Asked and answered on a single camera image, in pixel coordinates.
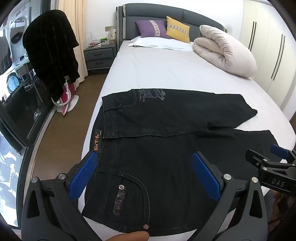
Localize black denim pants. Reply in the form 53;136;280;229
82;88;281;233

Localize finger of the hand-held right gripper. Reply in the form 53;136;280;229
245;149;267;173
270;144;296;163

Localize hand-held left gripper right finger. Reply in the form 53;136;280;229
191;152;270;241

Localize bed with white sheet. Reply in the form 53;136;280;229
77;35;296;241

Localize folded beige duvet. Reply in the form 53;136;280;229
192;24;258;78

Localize black framed glass door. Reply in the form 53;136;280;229
0;6;61;229

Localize dark grey padded headboard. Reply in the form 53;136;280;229
116;3;228;47

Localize dark grey nightstand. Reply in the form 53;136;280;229
83;43;117;71

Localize cream wardrobe with black handles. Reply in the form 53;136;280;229
239;0;296;121

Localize white washing machine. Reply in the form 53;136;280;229
5;64;37;98
9;16;30;62

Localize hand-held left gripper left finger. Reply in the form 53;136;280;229
21;152;117;241

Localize yellow patterned pillow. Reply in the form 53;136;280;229
166;16;191;43

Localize purple patterned pillow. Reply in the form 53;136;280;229
135;20;172;39

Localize person's right hand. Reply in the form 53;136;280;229
273;192;288;209

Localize black hanging garment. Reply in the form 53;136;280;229
22;10;81;100

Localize person's left hand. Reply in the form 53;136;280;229
108;231;150;241

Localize white pillow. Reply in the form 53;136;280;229
128;36;197;50

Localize beige curtain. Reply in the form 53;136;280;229
58;0;90;82

